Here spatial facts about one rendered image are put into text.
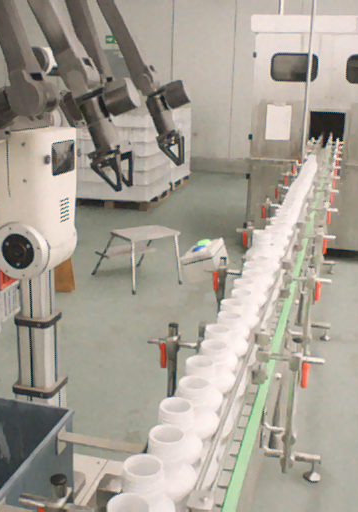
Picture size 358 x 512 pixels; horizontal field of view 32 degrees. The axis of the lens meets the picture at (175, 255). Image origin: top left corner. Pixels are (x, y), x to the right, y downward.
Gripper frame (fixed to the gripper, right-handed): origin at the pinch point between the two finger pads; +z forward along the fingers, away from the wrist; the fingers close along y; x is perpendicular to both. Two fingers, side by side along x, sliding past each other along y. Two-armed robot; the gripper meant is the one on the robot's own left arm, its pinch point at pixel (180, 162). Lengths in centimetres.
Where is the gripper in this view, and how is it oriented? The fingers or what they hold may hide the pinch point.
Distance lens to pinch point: 182.3
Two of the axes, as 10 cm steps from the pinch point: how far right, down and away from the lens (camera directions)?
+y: 1.3, -2.1, 9.7
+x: -9.2, 3.5, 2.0
